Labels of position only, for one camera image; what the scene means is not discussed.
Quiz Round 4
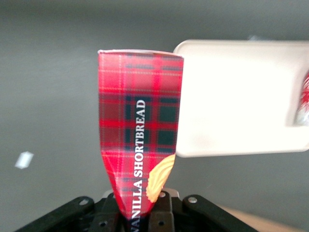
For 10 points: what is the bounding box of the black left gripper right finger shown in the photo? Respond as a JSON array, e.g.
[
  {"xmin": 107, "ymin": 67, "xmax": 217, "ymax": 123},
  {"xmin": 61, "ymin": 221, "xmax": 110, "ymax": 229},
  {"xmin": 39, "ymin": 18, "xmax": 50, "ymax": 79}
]
[{"xmin": 147, "ymin": 188, "xmax": 182, "ymax": 232}]

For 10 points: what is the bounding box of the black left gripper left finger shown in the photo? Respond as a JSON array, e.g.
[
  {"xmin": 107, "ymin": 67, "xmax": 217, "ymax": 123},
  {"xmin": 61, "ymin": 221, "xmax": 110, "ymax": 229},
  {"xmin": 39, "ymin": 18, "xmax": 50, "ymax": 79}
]
[{"xmin": 90, "ymin": 192, "xmax": 127, "ymax": 232}]

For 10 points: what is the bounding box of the red tartan cookie box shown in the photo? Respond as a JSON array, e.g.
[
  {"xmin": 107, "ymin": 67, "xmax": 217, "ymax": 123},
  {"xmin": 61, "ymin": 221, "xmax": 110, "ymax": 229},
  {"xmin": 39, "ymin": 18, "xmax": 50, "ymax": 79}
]
[{"xmin": 97, "ymin": 49, "xmax": 185, "ymax": 232}]

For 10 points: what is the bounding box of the beige plastic tray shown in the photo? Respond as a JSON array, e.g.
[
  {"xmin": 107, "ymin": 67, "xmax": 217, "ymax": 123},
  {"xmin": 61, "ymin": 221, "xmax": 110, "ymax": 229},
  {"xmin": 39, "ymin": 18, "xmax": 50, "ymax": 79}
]
[{"xmin": 172, "ymin": 39, "xmax": 309, "ymax": 159}]

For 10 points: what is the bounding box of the small white scrap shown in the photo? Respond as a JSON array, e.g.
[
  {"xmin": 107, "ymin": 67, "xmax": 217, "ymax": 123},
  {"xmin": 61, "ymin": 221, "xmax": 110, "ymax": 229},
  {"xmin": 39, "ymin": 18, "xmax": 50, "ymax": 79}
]
[{"xmin": 14, "ymin": 150, "xmax": 35, "ymax": 170}]

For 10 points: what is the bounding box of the red white wrapped snack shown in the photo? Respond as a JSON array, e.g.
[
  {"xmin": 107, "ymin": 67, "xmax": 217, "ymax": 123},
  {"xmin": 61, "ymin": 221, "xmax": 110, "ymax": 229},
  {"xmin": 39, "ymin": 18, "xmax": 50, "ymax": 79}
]
[{"xmin": 295, "ymin": 71, "xmax": 309, "ymax": 127}]

